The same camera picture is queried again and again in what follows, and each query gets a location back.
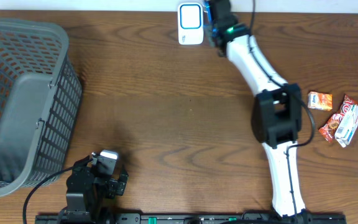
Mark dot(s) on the red Top chocolate bar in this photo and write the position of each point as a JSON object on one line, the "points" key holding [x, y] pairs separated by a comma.
{"points": [[328, 130]]}

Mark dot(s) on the white Panadol medicine box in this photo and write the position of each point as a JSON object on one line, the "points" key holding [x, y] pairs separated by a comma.
{"points": [[347, 126]]}

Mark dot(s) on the white barcode scanner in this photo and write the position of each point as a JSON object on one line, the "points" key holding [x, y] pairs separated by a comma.
{"points": [[190, 23]]}

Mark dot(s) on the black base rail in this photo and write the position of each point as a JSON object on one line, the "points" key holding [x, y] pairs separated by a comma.
{"points": [[252, 217]]}

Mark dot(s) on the small orange snack packet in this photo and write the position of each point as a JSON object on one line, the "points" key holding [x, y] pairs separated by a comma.
{"points": [[320, 101]]}

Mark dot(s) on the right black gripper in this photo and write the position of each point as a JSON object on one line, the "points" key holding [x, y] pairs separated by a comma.
{"points": [[237, 19]]}

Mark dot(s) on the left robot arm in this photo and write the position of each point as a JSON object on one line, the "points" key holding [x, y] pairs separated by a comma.
{"points": [[77, 204]]}

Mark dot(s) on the grey plastic mesh basket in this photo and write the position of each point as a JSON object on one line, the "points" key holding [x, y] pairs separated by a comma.
{"points": [[40, 95]]}

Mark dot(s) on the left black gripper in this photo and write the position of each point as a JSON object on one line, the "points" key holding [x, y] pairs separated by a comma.
{"points": [[122, 181]]}

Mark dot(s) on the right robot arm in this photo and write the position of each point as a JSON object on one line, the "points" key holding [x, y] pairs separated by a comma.
{"points": [[276, 112]]}

